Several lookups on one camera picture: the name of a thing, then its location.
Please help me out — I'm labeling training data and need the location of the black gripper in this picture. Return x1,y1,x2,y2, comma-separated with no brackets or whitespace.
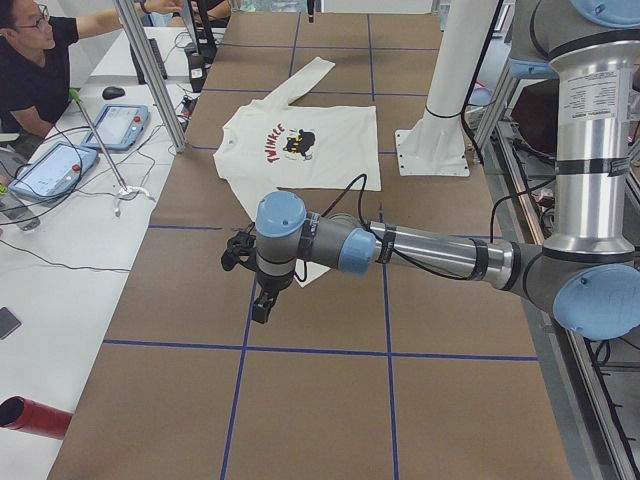
252,273,293,323

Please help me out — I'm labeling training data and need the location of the white long-sleeve printed shirt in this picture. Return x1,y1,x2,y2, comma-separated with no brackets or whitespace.
214,58,381,277

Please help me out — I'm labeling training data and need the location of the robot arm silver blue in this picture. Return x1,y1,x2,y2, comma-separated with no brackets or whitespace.
251,1,639,340

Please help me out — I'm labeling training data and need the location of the dark brown bottle with label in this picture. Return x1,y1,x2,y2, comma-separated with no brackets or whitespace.
187,53,207,93

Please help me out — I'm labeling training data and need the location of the black keyboard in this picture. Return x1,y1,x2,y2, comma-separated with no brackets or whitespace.
129,37,169,86

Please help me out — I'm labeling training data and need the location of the black computer mouse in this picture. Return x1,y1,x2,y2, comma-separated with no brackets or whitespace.
102,86,126,100

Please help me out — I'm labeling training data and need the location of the far blue teach pendant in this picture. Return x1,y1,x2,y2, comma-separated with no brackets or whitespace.
89,104,150,152

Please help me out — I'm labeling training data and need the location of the blue teach pendant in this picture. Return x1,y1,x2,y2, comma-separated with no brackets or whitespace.
89,104,150,152
9,142,98,201

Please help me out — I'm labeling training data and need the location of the near blue teach pendant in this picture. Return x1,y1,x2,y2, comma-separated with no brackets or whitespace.
9,142,98,201

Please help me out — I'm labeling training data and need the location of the grey grabber stick green tip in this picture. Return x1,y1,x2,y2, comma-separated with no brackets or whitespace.
69,88,129,194

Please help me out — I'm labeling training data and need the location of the black smartphone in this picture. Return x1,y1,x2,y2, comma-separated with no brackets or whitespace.
0,307,22,340

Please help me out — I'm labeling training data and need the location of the red cylinder tube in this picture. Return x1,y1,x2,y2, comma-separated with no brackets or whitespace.
1,396,73,440

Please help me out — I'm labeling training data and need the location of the clear plastic bottle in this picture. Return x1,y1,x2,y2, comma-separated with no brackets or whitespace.
1,191,40,231

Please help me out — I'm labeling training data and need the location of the person in black shirt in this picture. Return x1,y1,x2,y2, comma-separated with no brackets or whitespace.
0,0,187,146

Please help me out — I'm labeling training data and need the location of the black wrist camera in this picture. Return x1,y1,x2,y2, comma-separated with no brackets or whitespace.
221,231,257,272

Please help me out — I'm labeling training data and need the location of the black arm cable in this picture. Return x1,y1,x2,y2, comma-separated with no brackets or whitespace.
294,173,481,282

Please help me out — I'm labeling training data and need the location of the aluminium frame post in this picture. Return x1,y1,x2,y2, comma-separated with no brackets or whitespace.
113,0,187,153

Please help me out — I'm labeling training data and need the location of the white camera mast with base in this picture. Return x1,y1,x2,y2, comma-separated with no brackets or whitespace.
395,0,502,177

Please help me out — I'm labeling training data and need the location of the black pendant cable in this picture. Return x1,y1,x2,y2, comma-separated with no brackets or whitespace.
0,119,174,275

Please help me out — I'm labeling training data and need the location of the aluminium side frame rail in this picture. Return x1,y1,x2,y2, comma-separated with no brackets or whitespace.
479,64,640,480

